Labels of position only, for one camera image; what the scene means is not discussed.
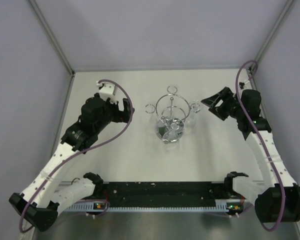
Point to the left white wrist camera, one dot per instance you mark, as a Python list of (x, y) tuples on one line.
[(107, 91)]

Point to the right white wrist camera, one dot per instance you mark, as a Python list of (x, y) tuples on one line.
[(244, 84)]

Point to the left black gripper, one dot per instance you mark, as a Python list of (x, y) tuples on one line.
[(121, 116)]

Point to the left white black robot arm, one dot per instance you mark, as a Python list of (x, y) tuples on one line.
[(39, 205)]

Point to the slotted cable duct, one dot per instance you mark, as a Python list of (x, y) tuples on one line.
[(98, 207)]

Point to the chrome wine glass rack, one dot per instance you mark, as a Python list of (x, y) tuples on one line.
[(169, 105)]

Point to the aluminium frame rail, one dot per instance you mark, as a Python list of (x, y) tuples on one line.
[(50, 36)]

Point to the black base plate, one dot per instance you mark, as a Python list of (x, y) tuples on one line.
[(165, 194)]

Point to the clear wine glass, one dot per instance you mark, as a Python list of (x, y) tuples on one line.
[(170, 130), (195, 108)]

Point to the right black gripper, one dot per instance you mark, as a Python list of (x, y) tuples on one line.
[(226, 95)]

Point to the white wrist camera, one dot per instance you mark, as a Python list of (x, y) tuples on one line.
[(244, 84), (107, 91)]

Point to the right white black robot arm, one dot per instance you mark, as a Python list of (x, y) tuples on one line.
[(277, 196)]

